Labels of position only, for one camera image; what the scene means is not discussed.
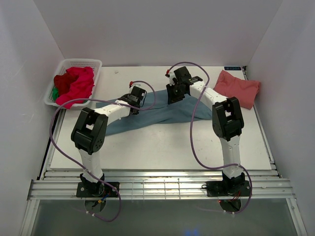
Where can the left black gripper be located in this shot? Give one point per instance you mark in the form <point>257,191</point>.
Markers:
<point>125,96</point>

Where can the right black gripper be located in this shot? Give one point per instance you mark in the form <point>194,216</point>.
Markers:
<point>172,98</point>

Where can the blue t shirt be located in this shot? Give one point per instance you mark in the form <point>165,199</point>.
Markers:
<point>161,113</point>

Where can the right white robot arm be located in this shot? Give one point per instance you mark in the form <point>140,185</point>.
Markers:
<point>227,124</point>

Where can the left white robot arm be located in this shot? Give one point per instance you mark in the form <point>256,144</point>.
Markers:
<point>89,132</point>

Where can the blue table label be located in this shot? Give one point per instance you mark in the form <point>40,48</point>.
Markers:
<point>232,68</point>

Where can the white plastic basket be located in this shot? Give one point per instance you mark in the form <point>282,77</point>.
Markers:
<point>66,64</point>

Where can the magenta t shirt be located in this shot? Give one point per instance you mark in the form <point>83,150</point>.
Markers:
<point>81,88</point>

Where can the folded salmon t shirt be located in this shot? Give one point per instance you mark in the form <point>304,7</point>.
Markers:
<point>245,91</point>

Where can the dark red t shirt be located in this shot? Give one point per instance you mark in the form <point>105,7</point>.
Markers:
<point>63,82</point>

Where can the green garment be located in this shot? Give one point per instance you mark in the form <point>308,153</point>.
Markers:
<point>55,94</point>

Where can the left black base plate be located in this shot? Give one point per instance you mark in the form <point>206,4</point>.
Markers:
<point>103,191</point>

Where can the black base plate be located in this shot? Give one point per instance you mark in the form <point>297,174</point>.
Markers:
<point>103,191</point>
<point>220,189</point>

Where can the aluminium rail frame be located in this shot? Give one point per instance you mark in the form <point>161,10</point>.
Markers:
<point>160,162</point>

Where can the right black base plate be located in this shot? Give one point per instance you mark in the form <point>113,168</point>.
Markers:
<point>220,189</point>

